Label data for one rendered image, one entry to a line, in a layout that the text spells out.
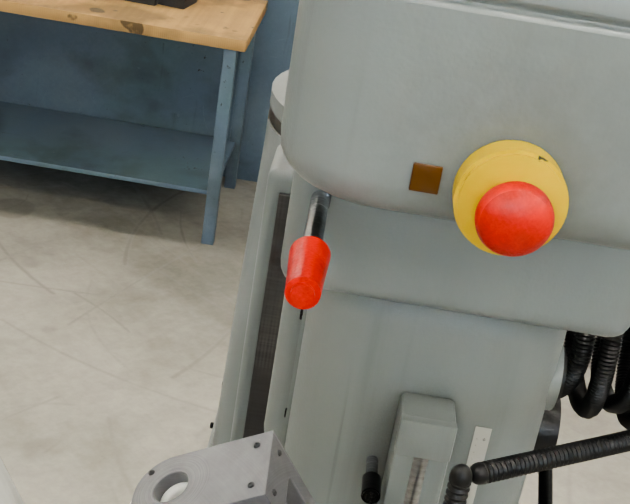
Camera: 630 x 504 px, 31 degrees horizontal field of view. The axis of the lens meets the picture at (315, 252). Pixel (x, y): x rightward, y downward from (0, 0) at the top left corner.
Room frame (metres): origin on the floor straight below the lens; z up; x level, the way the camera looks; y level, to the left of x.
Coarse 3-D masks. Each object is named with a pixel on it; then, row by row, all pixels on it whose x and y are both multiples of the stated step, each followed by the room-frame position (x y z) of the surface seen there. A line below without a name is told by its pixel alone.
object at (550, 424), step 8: (560, 400) 0.83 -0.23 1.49; (560, 408) 0.83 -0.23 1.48; (544, 416) 0.81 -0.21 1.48; (552, 416) 0.81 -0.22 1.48; (560, 416) 0.82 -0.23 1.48; (544, 424) 0.81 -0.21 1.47; (552, 424) 0.81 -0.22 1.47; (544, 432) 0.81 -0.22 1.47; (552, 432) 0.81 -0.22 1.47; (536, 440) 0.80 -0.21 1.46; (544, 440) 0.80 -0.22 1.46; (552, 440) 0.81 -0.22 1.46; (536, 448) 0.80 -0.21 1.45; (544, 472) 0.79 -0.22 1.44; (552, 472) 0.80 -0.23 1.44; (544, 480) 0.79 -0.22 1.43; (552, 480) 0.79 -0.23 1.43; (544, 488) 0.78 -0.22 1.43; (552, 488) 0.78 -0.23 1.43; (544, 496) 0.77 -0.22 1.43; (552, 496) 0.78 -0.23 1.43
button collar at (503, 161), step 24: (504, 144) 0.56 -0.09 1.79; (528, 144) 0.56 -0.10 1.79; (480, 168) 0.55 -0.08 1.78; (504, 168) 0.55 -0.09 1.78; (528, 168) 0.55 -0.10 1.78; (552, 168) 0.55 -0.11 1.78; (456, 192) 0.55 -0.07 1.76; (480, 192) 0.55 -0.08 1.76; (552, 192) 0.55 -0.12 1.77; (456, 216) 0.55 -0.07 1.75; (480, 240) 0.55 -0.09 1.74
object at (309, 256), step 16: (320, 192) 0.66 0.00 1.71; (320, 208) 0.63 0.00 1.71; (320, 224) 0.61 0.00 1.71; (304, 240) 0.57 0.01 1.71; (320, 240) 0.58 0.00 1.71; (304, 256) 0.55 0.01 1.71; (320, 256) 0.56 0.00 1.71; (288, 272) 0.54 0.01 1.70; (304, 272) 0.53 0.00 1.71; (320, 272) 0.54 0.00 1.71; (288, 288) 0.53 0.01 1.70; (304, 288) 0.53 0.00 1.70; (320, 288) 0.53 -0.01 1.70; (304, 304) 0.53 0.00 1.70
